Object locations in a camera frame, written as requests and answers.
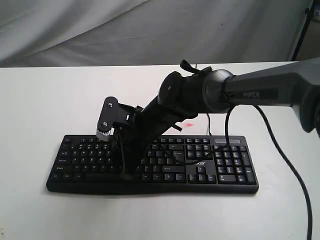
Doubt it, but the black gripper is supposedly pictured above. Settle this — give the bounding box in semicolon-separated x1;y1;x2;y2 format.
115;109;182;180

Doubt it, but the black acer keyboard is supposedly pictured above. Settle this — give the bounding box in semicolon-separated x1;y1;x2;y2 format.
46;135;259;195

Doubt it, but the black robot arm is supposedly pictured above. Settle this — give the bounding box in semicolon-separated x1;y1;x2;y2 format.
120;58;320;180

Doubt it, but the grey backdrop cloth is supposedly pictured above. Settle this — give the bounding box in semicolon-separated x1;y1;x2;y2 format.
0;0;315;67

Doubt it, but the wrist camera with black bracket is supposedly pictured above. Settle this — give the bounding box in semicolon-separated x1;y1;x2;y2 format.
96;96;139;142

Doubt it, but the black keyboard cable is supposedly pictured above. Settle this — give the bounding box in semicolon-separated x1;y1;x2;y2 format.
194;63;213;137

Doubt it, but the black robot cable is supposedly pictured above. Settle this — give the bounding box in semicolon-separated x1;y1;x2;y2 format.
159;59;320;240

